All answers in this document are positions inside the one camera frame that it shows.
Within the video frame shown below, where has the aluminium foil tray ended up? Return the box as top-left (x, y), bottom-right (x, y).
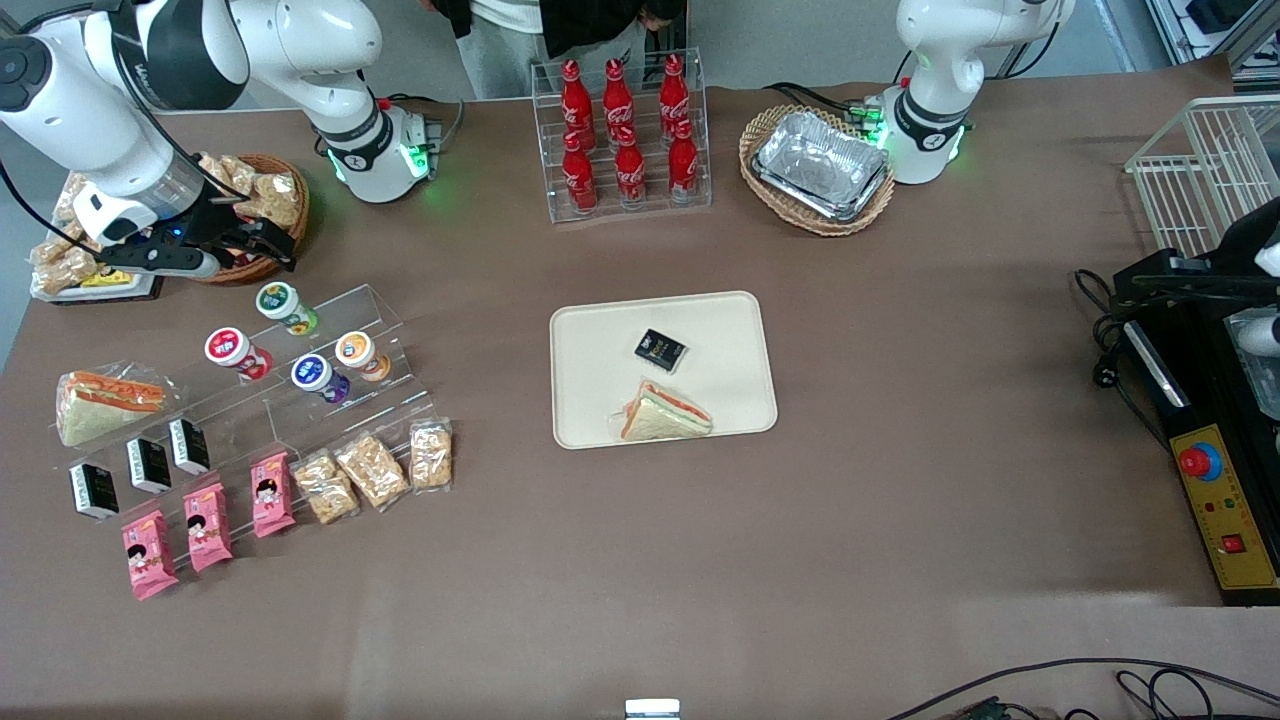
top-left (752, 110), bottom-right (891, 223)

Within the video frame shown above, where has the clear plastic container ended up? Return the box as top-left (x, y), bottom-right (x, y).
top-left (1226, 308), bottom-right (1280, 421)

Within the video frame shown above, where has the orange gum bottle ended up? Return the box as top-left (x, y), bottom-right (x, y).
top-left (334, 331), bottom-right (392, 383)

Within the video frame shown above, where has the clear acrylic tiered stand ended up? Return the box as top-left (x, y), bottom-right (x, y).
top-left (95, 284), bottom-right (438, 541)

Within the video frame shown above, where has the light wicker basket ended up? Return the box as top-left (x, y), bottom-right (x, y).
top-left (739, 104), bottom-right (896, 238)

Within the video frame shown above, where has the wrapped triangle sandwich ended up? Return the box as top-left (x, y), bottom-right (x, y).
top-left (610, 378), bottom-right (715, 444)
top-left (55, 362), bottom-right (181, 448)

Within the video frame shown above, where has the white wire basket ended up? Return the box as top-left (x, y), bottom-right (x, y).
top-left (1125, 95), bottom-right (1280, 256)

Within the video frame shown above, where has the green gum bottle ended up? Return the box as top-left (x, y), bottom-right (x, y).
top-left (255, 281), bottom-right (320, 336)

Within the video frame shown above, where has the black power cable with plug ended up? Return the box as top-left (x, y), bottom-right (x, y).
top-left (1073, 268), bottom-right (1169, 446)

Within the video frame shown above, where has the pink cartoon snack pack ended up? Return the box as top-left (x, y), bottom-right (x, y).
top-left (250, 451), bottom-right (298, 539)
top-left (182, 482), bottom-right (234, 573)
top-left (121, 509), bottom-right (180, 601)

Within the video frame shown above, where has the beige plastic tray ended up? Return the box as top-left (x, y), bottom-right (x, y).
top-left (549, 291), bottom-right (779, 451)

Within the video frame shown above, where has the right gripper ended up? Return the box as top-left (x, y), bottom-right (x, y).
top-left (75, 185), bottom-right (299, 273)

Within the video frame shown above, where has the aluminium frame shelf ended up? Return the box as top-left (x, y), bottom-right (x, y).
top-left (1145, 0), bottom-right (1280, 81)

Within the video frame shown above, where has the clear-wrapped rice cracker pack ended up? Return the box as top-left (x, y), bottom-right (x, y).
top-left (409, 417), bottom-right (454, 493)
top-left (198, 152), bottom-right (256, 196)
top-left (30, 235), bottom-right (101, 296)
top-left (52, 172), bottom-right (96, 241)
top-left (333, 433), bottom-right (411, 513)
top-left (235, 172), bottom-right (303, 229)
top-left (292, 450), bottom-right (361, 526)

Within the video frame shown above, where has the red cola bottle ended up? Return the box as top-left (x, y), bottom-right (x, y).
top-left (614, 128), bottom-right (647, 209)
top-left (560, 58), bottom-right (597, 141)
top-left (602, 58), bottom-right (635, 136)
top-left (562, 132), bottom-right (599, 214)
top-left (668, 120), bottom-right (700, 204)
top-left (659, 53), bottom-right (691, 131)

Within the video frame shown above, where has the clear acrylic bottle rack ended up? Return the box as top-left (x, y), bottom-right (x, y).
top-left (530, 47), bottom-right (713, 223)

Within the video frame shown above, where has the person in dark jacket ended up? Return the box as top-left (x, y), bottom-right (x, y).
top-left (420, 0), bottom-right (691, 101)

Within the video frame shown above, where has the purple gum bottle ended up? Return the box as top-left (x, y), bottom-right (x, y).
top-left (290, 354), bottom-right (351, 405)

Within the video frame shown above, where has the black tissue pack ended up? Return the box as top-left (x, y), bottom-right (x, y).
top-left (634, 328), bottom-right (689, 374)
top-left (168, 417), bottom-right (212, 476)
top-left (68, 461), bottom-right (120, 522)
top-left (126, 437), bottom-right (173, 495)

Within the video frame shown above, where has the red gum bottle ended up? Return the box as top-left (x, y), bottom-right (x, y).
top-left (204, 327), bottom-right (273, 381)

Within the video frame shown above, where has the dark wicker basket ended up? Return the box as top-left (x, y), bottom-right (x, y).
top-left (185, 153), bottom-right (311, 286)

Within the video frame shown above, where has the black machine with yellow panel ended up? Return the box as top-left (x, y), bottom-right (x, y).
top-left (1113, 195), bottom-right (1280, 606)

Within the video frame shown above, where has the black rectangular tray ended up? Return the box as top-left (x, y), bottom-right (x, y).
top-left (30, 270), bottom-right (164, 306)

